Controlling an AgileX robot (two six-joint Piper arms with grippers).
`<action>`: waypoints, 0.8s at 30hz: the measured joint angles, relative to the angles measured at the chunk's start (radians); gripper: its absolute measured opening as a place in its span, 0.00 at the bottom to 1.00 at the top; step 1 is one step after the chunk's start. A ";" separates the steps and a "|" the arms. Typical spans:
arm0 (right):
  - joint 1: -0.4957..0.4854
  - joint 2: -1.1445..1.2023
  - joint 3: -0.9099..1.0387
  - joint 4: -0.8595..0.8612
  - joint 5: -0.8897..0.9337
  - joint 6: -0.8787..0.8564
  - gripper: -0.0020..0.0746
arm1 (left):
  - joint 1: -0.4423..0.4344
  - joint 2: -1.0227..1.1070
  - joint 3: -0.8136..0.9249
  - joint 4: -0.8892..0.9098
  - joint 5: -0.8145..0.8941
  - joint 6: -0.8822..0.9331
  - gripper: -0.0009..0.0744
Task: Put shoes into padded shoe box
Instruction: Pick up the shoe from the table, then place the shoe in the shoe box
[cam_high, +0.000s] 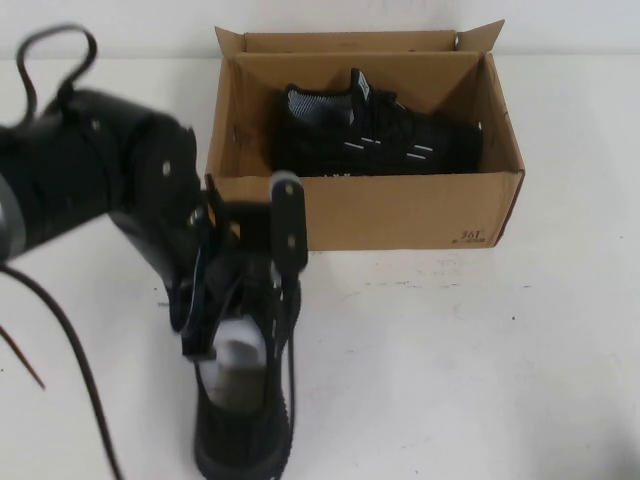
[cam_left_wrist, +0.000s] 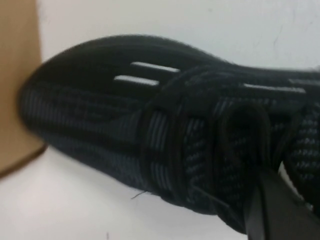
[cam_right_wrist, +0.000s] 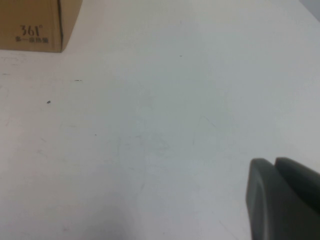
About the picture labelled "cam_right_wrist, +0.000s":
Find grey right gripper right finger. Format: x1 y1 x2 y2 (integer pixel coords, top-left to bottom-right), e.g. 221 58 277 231
274 156 320 198

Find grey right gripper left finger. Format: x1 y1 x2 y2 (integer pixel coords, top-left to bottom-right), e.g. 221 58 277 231
245 157 320 240

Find brown cardboard shoe box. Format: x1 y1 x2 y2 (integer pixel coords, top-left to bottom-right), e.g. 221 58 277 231
0 0 83 54

